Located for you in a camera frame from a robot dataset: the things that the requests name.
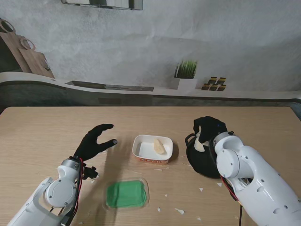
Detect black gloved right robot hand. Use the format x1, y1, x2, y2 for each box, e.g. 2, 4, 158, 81
193, 115, 228, 144

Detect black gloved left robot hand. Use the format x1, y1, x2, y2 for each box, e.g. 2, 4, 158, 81
73, 123, 118, 163

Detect pale dumpling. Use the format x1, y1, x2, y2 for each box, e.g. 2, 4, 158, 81
153, 138, 168, 155
194, 137, 206, 153

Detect white food container orange print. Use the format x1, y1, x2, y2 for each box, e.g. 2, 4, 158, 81
132, 134, 174, 167

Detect round black frying pan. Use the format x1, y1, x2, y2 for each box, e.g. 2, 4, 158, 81
184, 133, 228, 179

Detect green grass plant white pot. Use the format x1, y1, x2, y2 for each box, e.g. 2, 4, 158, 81
169, 59, 198, 90

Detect dark flat cooktop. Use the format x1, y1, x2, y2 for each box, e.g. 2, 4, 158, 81
65, 80, 155, 92

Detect light wooden cutting board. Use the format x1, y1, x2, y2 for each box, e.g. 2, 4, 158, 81
18, 37, 55, 79

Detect dark wooden cutting board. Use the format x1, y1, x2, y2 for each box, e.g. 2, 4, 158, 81
0, 18, 31, 73

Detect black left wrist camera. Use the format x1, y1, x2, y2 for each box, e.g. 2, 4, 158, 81
83, 166, 99, 181

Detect red black left arm cables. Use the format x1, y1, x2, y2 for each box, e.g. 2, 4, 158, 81
68, 158, 85, 224

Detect red black arm cables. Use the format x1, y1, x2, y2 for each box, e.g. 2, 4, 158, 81
68, 158, 85, 224
220, 176, 245, 226

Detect red black right arm cables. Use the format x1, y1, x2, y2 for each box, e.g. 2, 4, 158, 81
220, 176, 245, 226

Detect dark wall shelf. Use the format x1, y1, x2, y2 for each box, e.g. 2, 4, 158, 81
60, 0, 143, 11

